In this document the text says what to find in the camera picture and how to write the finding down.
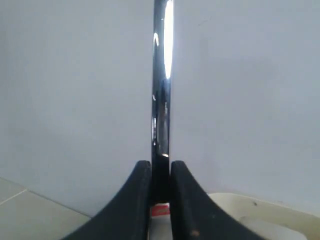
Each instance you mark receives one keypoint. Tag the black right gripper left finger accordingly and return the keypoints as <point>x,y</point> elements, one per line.
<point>127,215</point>

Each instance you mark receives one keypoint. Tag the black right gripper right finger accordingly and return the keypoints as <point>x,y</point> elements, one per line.
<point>194,216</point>

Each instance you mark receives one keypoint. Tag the silver table knife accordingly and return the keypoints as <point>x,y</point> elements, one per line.
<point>162,60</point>

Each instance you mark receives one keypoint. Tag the red tablecloth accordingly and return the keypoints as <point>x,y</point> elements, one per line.
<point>160,209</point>

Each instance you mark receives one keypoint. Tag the cream plastic bin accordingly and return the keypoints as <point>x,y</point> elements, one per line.
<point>273,220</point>

